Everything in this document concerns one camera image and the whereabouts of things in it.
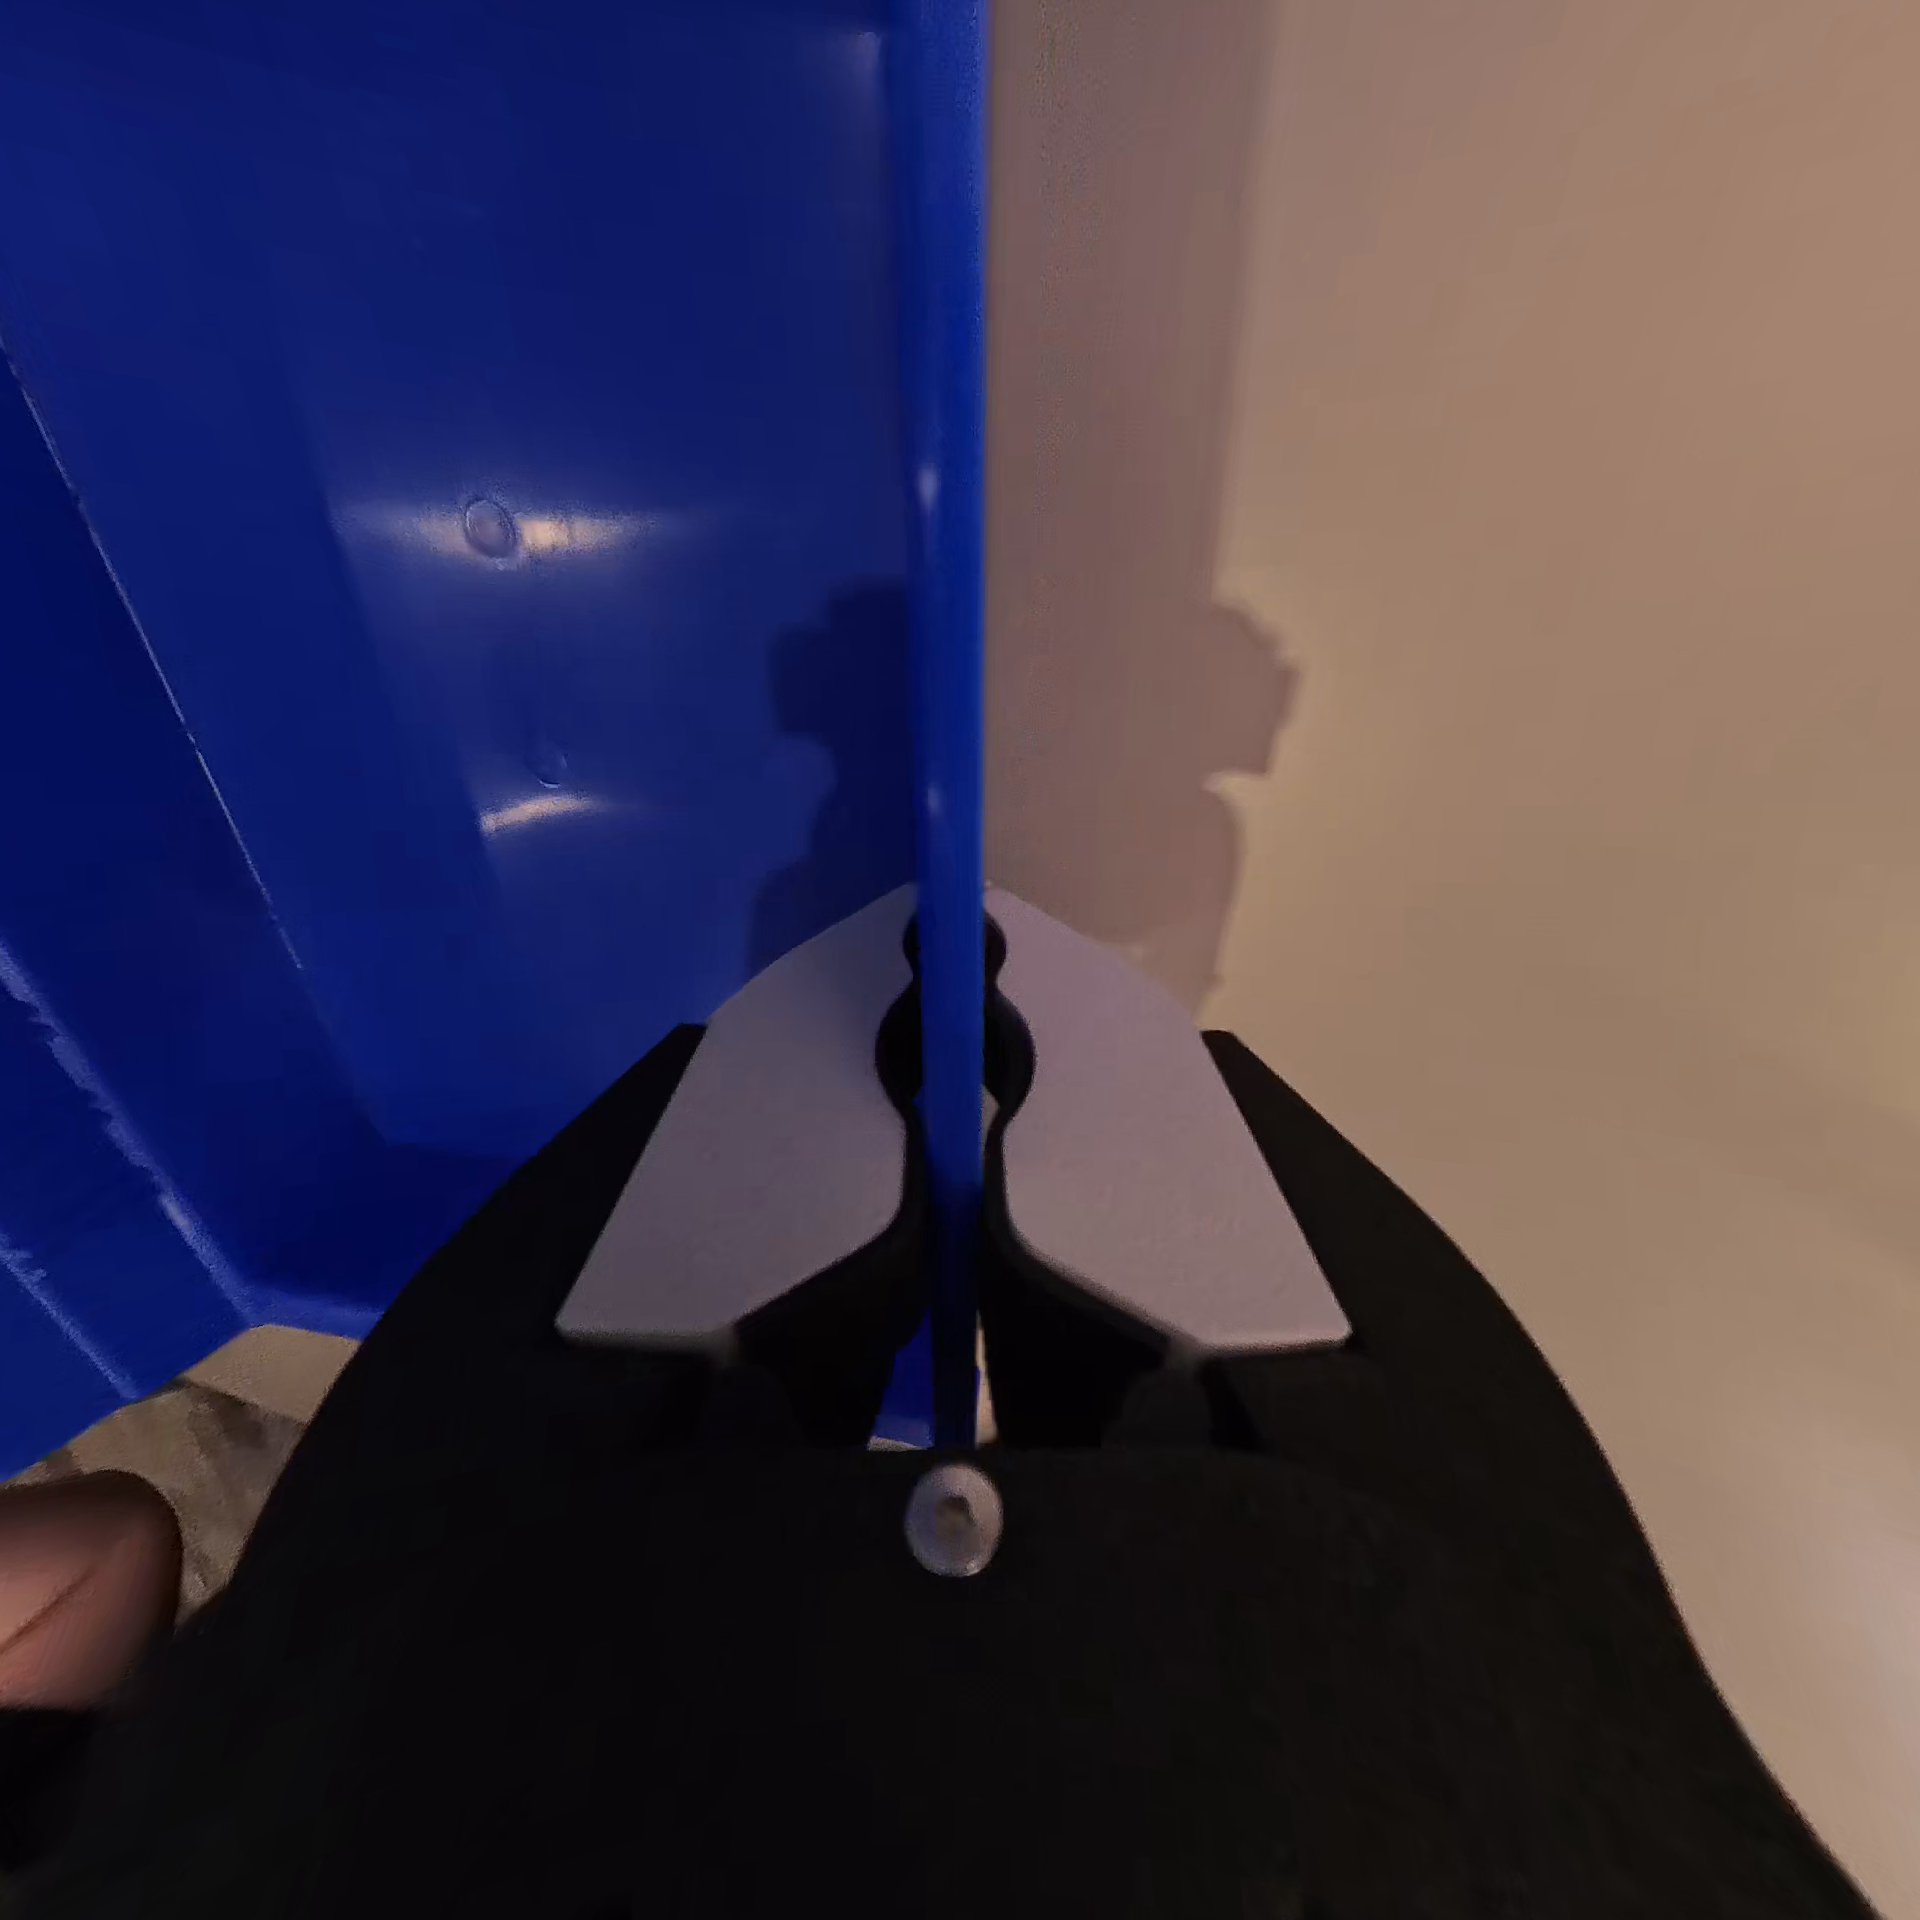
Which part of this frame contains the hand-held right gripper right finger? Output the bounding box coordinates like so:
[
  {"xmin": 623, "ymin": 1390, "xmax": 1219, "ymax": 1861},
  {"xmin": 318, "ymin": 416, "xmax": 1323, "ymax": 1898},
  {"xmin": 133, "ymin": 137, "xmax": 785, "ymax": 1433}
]
[{"xmin": 981, "ymin": 889, "xmax": 1355, "ymax": 1367}]

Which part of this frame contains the person's bare knee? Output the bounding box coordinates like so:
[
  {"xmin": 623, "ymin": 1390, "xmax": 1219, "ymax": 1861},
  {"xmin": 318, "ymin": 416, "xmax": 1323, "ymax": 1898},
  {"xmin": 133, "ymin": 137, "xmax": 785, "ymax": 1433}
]
[{"xmin": 0, "ymin": 1469, "xmax": 183, "ymax": 1714}]

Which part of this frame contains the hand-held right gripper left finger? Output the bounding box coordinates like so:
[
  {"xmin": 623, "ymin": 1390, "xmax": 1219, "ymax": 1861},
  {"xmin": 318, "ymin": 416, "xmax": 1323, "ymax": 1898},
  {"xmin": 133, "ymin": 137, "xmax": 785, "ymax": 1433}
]
[{"xmin": 554, "ymin": 884, "xmax": 921, "ymax": 1362}]

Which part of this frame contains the blue plastic bin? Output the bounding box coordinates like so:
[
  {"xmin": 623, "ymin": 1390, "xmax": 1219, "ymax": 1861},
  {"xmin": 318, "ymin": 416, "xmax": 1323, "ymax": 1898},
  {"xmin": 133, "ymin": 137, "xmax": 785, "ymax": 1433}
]
[{"xmin": 0, "ymin": 0, "xmax": 996, "ymax": 1478}]

